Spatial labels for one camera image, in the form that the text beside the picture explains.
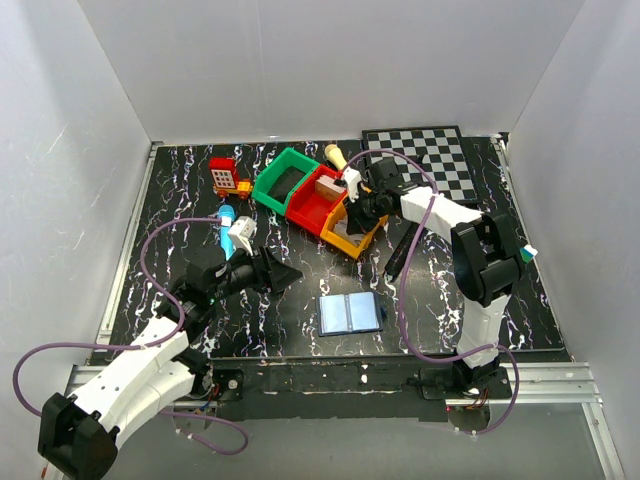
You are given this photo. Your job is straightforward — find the navy blue card holder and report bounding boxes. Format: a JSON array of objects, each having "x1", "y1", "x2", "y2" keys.
[{"x1": 316, "y1": 291, "x2": 386, "y2": 337}]

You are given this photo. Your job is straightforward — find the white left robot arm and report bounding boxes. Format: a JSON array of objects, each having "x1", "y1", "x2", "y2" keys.
[{"x1": 37, "y1": 247, "x2": 303, "y2": 479}]

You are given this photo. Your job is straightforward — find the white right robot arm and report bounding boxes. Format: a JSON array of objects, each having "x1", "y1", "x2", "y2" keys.
[{"x1": 338, "y1": 149, "x2": 525, "y2": 391}]

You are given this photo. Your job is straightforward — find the white cards stack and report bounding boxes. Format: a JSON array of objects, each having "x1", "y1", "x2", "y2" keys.
[{"x1": 333, "y1": 217, "x2": 364, "y2": 247}]

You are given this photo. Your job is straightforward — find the yellow plastic bin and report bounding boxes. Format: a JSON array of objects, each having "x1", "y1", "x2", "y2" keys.
[{"x1": 320, "y1": 202, "x2": 388, "y2": 259}]

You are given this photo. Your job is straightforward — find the red plastic bin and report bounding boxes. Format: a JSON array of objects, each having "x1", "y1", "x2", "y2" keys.
[{"x1": 285, "y1": 165, "x2": 347, "y2": 237}]

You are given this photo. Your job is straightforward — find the black silver microphone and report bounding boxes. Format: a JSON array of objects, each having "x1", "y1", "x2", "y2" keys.
[{"x1": 384, "y1": 223, "x2": 418, "y2": 282}]

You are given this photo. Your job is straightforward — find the cream toy microphone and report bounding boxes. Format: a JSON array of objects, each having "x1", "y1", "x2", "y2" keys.
[{"x1": 324, "y1": 144, "x2": 348, "y2": 172}]

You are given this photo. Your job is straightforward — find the blue toy microphone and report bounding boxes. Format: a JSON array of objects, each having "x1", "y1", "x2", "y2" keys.
[{"x1": 217, "y1": 205, "x2": 236, "y2": 260}]

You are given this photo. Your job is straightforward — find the black white chessboard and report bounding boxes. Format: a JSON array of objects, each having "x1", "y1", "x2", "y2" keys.
[{"x1": 362, "y1": 126, "x2": 479, "y2": 205}]

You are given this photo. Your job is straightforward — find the green plastic bin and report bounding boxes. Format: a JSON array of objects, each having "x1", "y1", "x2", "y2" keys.
[{"x1": 252, "y1": 147, "x2": 320, "y2": 216}]

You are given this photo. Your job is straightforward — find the red yellow toy train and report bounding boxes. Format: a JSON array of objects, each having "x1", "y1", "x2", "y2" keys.
[{"x1": 208, "y1": 157, "x2": 253, "y2": 200}]

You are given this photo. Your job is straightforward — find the green lego brick stack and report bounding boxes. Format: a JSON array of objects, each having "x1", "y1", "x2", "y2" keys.
[{"x1": 520, "y1": 244, "x2": 538, "y2": 264}]

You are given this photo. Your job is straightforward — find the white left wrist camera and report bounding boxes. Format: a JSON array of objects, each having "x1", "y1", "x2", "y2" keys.
[{"x1": 228, "y1": 216, "x2": 257, "y2": 255}]

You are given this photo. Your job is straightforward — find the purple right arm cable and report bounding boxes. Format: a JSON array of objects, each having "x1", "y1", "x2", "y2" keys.
[{"x1": 341, "y1": 149, "x2": 521, "y2": 435}]

